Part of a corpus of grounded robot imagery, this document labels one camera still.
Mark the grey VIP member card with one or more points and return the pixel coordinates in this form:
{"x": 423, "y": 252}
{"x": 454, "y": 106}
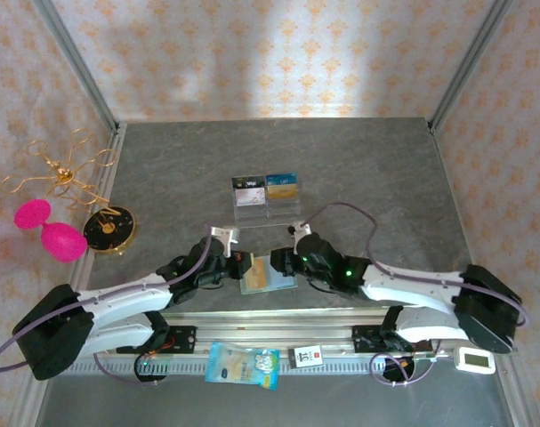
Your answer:
{"x": 254, "y": 183}

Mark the black gold round base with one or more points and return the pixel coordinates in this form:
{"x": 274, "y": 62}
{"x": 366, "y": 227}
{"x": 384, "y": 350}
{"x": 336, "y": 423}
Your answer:
{"x": 118, "y": 227}

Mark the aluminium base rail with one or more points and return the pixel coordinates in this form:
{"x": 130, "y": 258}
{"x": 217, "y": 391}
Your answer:
{"x": 274, "y": 329}

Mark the large pink egg ornament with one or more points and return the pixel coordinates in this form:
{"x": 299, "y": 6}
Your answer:
{"x": 64, "y": 242}

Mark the green leather card holder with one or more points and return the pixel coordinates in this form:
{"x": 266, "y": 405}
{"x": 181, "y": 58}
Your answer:
{"x": 283, "y": 280}

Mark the blue VIP card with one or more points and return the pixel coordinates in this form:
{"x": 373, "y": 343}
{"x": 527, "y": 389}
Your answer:
{"x": 284, "y": 179}

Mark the clear acrylic card stand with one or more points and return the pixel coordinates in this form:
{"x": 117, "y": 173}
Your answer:
{"x": 269, "y": 215}

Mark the small pink egg ornament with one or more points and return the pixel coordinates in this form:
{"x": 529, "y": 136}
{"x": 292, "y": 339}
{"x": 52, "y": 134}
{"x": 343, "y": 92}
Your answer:
{"x": 32, "y": 214}

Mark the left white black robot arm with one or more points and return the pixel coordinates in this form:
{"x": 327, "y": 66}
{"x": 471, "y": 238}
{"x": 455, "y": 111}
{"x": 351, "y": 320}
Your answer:
{"x": 123, "y": 295}

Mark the blue white snack packet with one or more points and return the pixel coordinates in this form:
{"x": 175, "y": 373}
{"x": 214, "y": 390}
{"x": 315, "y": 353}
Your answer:
{"x": 243, "y": 364}

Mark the pink white VIP card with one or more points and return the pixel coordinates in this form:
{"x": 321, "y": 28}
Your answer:
{"x": 251, "y": 198}

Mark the gold card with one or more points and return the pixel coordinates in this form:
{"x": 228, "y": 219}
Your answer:
{"x": 283, "y": 192}
{"x": 257, "y": 276}

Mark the white number tag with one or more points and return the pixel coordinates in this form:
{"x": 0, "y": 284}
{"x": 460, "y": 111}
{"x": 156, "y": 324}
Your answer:
{"x": 306, "y": 357}

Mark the aluminium frame post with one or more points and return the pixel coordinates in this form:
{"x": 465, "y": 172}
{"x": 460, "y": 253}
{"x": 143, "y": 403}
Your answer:
{"x": 469, "y": 58}
{"x": 76, "y": 58}

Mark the white digital timer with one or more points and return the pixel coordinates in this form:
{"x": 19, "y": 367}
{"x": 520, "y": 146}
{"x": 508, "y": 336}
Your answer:
{"x": 475, "y": 360}

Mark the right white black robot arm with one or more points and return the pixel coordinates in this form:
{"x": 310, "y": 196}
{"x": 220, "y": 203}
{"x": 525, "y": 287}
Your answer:
{"x": 407, "y": 280}

